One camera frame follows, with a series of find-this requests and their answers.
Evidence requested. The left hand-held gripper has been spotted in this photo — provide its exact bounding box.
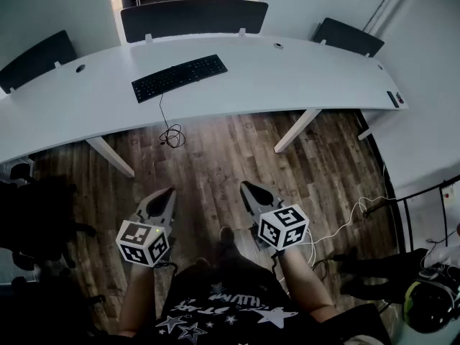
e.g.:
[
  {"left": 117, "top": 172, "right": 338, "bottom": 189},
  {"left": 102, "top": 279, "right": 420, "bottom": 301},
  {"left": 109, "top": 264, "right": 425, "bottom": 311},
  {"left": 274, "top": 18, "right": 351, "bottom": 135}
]
[{"left": 115, "top": 187, "right": 178, "bottom": 267}]

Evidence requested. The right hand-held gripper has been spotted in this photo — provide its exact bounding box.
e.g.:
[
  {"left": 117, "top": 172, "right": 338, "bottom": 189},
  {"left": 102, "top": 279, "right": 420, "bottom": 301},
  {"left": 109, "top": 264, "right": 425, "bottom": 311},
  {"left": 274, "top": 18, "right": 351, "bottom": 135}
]
[{"left": 239, "top": 180, "right": 311, "bottom": 254}]

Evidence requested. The black keyboard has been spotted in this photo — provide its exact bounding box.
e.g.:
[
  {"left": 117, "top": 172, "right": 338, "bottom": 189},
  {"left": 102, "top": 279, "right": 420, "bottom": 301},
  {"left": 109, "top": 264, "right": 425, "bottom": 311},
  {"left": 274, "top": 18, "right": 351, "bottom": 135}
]
[{"left": 131, "top": 54, "right": 229, "bottom": 104}]

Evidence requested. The person's right forearm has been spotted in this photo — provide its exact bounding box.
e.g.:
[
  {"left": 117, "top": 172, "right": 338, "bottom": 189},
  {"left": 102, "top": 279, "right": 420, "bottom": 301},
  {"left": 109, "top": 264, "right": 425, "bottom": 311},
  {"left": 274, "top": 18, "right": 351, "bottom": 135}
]
[{"left": 279, "top": 244, "right": 339, "bottom": 323}]

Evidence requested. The person's left forearm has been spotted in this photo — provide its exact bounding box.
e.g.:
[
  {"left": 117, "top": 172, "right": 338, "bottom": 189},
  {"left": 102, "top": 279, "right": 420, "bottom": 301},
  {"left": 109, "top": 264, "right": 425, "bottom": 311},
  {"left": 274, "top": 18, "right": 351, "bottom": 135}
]
[{"left": 117, "top": 260, "right": 157, "bottom": 337}]

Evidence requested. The person's black shoe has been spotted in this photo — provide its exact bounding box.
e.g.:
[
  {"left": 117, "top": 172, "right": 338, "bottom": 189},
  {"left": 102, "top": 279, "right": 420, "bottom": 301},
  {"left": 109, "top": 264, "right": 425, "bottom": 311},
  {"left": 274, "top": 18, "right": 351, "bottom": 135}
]
[{"left": 218, "top": 226, "right": 236, "bottom": 246}]

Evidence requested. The white desk leg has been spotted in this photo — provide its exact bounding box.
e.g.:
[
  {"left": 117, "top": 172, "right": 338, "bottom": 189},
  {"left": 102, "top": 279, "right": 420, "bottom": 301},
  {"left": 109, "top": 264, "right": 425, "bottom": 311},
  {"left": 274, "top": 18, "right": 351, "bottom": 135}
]
[
  {"left": 85, "top": 136, "right": 136, "bottom": 178},
  {"left": 273, "top": 109, "right": 323, "bottom": 154},
  {"left": 357, "top": 109, "right": 400, "bottom": 142}
]

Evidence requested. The black star-print T-shirt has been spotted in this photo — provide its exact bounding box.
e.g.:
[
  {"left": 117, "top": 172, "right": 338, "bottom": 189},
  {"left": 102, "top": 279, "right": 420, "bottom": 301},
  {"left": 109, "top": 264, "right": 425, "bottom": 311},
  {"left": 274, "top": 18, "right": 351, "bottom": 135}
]
[{"left": 107, "top": 259, "right": 392, "bottom": 345}]

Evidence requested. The black office chair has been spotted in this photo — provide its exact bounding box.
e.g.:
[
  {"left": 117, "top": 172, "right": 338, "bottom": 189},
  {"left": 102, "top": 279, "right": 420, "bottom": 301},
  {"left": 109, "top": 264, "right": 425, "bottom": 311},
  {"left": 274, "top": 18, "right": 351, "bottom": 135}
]
[{"left": 0, "top": 162, "right": 98, "bottom": 290}]

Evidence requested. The black chair base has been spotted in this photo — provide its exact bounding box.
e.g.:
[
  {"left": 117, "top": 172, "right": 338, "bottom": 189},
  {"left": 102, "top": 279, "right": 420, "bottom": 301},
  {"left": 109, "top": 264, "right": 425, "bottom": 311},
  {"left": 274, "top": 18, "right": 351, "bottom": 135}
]
[{"left": 333, "top": 248, "right": 429, "bottom": 301}]

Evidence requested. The beige cloth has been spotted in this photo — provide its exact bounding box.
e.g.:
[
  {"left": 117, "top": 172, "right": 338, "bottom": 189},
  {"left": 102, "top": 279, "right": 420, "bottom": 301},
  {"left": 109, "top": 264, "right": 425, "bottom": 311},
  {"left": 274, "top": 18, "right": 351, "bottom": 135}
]
[{"left": 344, "top": 334, "right": 382, "bottom": 345}]

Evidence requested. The wide dark desk divider panel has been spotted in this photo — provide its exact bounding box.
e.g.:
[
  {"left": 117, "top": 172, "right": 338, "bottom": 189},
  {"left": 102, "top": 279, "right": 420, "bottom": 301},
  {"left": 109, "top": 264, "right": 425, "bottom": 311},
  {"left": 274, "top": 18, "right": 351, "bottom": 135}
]
[{"left": 120, "top": 0, "right": 270, "bottom": 44}]

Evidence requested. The black and yellow helmet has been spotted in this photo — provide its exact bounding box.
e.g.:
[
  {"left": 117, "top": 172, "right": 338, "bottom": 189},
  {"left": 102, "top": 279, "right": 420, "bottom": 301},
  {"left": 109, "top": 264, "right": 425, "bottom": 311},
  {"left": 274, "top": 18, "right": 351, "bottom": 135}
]
[{"left": 403, "top": 267, "right": 460, "bottom": 334}]

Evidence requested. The white floor cable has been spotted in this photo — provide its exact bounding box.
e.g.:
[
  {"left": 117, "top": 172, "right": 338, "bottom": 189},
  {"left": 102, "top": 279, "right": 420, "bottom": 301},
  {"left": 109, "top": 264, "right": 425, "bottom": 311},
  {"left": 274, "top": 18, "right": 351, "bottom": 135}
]
[{"left": 307, "top": 195, "right": 391, "bottom": 267}]

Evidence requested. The black keyboard cable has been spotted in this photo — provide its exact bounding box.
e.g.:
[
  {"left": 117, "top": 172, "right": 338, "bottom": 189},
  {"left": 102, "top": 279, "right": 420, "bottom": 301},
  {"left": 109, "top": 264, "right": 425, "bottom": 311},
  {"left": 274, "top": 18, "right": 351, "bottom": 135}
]
[{"left": 158, "top": 92, "right": 187, "bottom": 150}]

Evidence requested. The black metal frame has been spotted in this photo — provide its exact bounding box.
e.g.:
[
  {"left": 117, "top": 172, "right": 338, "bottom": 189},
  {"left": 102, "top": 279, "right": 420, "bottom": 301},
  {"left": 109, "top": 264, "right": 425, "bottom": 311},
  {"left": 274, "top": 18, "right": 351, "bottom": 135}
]
[{"left": 362, "top": 177, "right": 460, "bottom": 254}]

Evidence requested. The wall cable conduit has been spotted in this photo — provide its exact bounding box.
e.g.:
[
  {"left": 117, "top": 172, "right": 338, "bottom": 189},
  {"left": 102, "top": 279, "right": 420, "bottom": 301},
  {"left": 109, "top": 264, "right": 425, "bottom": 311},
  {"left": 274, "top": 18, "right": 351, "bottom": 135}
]
[{"left": 362, "top": 0, "right": 408, "bottom": 32}]

